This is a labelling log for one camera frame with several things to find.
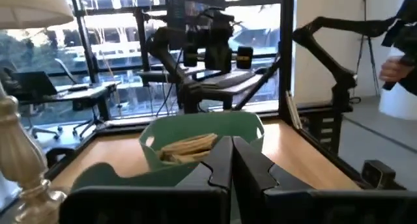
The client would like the black operator monitor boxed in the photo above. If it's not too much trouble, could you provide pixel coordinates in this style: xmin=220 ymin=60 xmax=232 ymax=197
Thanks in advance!
xmin=164 ymin=0 xmax=228 ymax=52

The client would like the person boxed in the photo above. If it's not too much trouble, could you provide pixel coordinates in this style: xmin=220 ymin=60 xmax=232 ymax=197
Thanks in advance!
xmin=379 ymin=8 xmax=417 ymax=121

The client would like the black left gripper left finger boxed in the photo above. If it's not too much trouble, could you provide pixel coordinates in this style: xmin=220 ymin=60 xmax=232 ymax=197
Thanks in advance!
xmin=58 ymin=135 xmax=234 ymax=224

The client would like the black open laptop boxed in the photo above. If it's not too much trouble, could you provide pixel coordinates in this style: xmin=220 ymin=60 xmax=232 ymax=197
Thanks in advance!
xmin=11 ymin=70 xmax=59 ymax=103

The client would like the teal green plastic bin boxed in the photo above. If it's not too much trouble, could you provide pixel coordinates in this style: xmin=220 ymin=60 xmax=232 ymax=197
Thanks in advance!
xmin=138 ymin=111 xmax=266 ymax=172

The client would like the black office desk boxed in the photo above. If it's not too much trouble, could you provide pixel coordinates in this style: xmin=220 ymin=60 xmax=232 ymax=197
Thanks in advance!
xmin=12 ymin=80 xmax=122 ymax=140

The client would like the thick white cable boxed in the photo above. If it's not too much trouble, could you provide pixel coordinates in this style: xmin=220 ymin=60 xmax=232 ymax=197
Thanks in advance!
xmin=157 ymin=132 xmax=219 ymax=165

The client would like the white shade silver table lamp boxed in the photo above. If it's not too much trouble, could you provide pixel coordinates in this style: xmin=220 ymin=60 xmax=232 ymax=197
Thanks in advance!
xmin=0 ymin=0 xmax=75 ymax=224

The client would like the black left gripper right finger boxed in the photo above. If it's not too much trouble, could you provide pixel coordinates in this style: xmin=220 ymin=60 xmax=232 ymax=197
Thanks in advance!
xmin=232 ymin=136 xmax=417 ymax=224

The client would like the person's hand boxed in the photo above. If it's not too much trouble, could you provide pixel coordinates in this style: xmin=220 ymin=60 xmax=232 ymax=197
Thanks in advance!
xmin=379 ymin=55 xmax=409 ymax=84

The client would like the black operator desk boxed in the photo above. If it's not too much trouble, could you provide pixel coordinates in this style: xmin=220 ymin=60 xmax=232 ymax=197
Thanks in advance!
xmin=136 ymin=67 xmax=273 ymax=111

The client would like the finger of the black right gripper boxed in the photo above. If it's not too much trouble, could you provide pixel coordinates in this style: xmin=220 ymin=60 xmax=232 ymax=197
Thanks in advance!
xmin=204 ymin=46 xmax=220 ymax=74
xmin=218 ymin=46 xmax=233 ymax=74

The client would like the black tripod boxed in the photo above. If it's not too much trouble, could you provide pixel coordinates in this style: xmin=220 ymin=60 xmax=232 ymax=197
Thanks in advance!
xmin=356 ymin=0 xmax=381 ymax=100

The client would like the small black table camera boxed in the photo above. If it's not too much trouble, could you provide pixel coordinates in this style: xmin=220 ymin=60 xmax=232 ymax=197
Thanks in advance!
xmin=360 ymin=159 xmax=397 ymax=189

